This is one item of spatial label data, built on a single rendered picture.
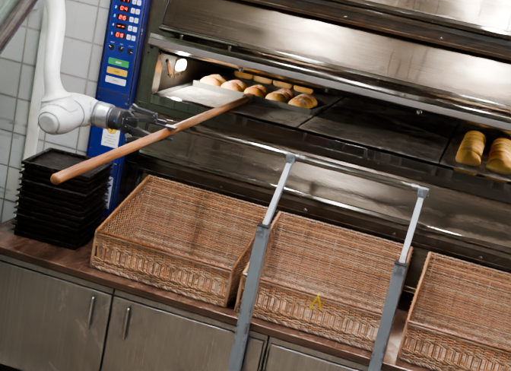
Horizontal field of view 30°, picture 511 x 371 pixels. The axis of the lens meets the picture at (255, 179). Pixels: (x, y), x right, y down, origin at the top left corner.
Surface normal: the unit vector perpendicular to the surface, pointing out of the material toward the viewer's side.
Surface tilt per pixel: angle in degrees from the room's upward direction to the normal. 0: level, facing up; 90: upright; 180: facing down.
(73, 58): 90
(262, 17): 70
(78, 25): 90
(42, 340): 90
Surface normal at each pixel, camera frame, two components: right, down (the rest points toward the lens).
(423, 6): -0.19, -0.14
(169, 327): -0.27, 0.20
